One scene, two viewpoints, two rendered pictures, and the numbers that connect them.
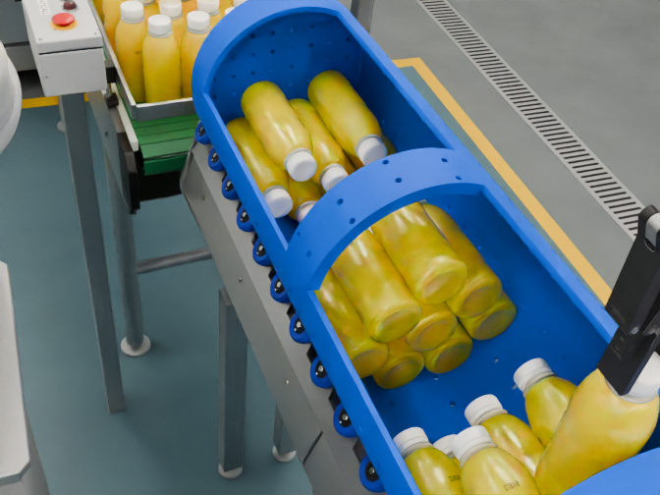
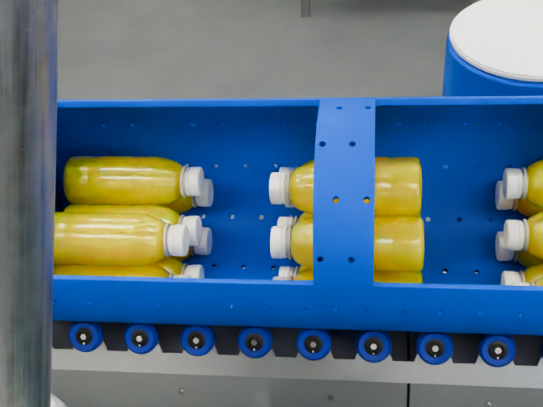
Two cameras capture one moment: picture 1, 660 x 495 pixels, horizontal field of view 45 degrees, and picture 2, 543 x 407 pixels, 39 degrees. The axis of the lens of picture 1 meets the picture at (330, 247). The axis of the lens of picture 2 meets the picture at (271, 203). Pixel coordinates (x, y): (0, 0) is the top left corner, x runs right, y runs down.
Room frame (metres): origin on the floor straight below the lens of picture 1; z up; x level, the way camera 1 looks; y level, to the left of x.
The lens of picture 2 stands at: (0.34, 0.51, 1.76)
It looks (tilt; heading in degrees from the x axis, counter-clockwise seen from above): 43 degrees down; 308
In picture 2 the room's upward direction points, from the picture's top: 6 degrees counter-clockwise
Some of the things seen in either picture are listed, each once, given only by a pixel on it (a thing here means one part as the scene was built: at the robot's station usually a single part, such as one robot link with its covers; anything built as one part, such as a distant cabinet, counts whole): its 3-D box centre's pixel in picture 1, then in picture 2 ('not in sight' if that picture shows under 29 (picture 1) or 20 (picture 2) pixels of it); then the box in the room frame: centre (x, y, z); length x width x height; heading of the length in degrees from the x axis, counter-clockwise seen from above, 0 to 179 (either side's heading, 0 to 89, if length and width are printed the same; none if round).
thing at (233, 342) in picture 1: (232, 392); not in sight; (1.04, 0.17, 0.31); 0.06 x 0.06 x 0.63; 28
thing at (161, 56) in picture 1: (162, 70); not in sight; (1.22, 0.34, 0.98); 0.07 x 0.07 x 0.16
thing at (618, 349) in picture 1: (623, 332); not in sight; (0.38, -0.21, 1.35); 0.03 x 0.01 x 0.05; 118
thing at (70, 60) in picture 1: (62, 35); not in sight; (1.17, 0.49, 1.05); 0.20 x 0.10 x 0.10; 28
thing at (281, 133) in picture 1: (279, 129); (109, 239); (0.93, 0.09, 1.09); 0.16 x 0.07 x 0.07; 28
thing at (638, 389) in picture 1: (636, 369); not in sight; (0.40, -0.24, 1.29); 0.04 x 0.04 x 0.02
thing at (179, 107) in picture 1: (249, 97); not in sight; (1.20, 0.18, 0.96); 0.40 x 0.01 x 0.03; 118
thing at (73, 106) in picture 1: (96, 268); not in sight; (1.17, 0.49, 0.50); 0.04 x 0.04 x 1.00; 28
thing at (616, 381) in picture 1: (629, 351); not in sight; (0.39, -0.22, 1.32); 0.03 x 0.01 x 0.07; 28
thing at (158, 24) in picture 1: (159, 24); not in sight; (1.22, 0.34, 1.07); 0.04 x 0.04 x 0.02
